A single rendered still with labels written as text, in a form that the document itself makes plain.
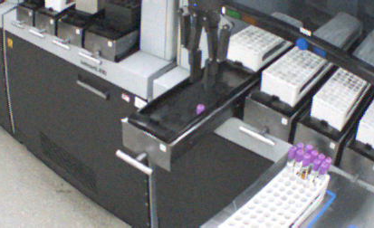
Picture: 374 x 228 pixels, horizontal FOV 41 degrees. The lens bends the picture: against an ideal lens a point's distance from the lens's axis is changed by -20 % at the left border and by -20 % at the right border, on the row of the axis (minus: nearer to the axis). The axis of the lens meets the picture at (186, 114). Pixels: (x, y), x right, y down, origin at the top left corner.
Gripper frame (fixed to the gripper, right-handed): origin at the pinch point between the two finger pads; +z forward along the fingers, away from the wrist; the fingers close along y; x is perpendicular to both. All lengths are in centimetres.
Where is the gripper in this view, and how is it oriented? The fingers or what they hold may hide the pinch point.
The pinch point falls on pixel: (202, 69)
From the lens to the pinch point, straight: 130.4
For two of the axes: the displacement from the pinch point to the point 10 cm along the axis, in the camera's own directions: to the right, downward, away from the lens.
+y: -7.9, -3.8, 4.9
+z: -0.4, 8.1, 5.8
